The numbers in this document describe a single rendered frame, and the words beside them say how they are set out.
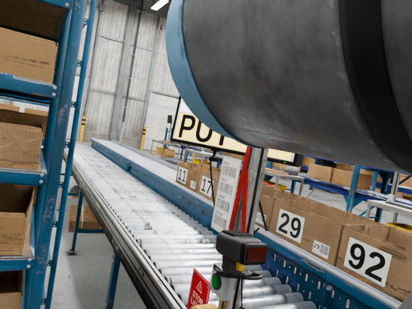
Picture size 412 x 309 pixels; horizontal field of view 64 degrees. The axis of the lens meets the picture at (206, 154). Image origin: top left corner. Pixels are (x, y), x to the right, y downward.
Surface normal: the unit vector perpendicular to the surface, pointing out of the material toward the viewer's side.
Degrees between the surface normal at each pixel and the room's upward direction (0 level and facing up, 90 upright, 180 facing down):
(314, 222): 90
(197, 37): 106
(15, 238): 90
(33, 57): 91
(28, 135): 90
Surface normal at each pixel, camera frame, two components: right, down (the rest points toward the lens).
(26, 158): 0.47, 0.13
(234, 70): -0.81, 0.44
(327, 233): -0.86, -0.12
